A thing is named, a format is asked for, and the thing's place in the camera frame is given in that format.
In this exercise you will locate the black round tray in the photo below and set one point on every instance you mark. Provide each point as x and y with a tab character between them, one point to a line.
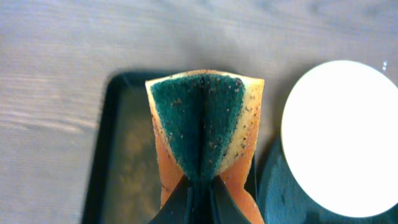
281	200

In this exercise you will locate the black rectangular tray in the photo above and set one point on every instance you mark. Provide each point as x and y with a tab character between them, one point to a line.
125	184

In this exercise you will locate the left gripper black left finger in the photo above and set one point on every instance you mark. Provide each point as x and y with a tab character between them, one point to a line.
176	210

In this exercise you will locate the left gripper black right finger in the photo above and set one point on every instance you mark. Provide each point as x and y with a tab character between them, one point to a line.
223	208

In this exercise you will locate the orange green sponge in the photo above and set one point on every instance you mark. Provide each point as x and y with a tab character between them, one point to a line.
206	124

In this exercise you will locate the yellow plate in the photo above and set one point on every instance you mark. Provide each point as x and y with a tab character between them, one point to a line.
339	136

